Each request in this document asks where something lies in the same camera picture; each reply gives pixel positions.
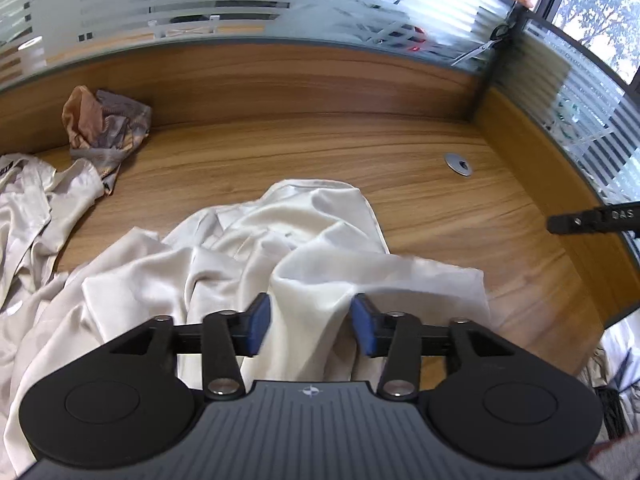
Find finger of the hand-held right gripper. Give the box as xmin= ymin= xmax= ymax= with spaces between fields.
xmin=546 ymin=201 xmax=640 ymax=236

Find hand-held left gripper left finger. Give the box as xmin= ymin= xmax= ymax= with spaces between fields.
xmin=107 ymin=292 xmax=272 ymax=402

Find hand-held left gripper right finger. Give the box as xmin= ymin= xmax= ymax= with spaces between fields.
xmin=350 ymin=294 xmax=521 ymax=402

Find white satin shirt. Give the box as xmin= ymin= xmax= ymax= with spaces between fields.
xmin=0 ymin=179 xmax=493 ymax=478

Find striped frosted glass partition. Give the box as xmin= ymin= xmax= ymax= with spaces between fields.
xmin=500 ymin=15 xmax=640 ymax=221
xmin=0 ymin=0 xmax=521 ymax=96

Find window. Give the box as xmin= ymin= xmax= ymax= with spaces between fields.
xmin=547 ymin=0 xmax=640 ymax=86

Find brown grey patterned cloth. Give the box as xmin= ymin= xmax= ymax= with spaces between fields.
xmin=61 ymin=86 xmax=152 ymax=196

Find cream satin shirt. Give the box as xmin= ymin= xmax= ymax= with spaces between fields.
xmin=0 ymin=152 xmax=104 ymax=311

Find grey cable grommet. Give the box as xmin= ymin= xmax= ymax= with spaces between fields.
xmin=445 ymin=152 xmax=473 ymax=177

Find dark partition post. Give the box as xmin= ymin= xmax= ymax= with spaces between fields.
xmin=470 ymin=10 xmax=531 ymax=121

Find black handled scissors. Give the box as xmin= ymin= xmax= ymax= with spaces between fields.
xmin=452 ymin=22 xmax=516 ymax=67

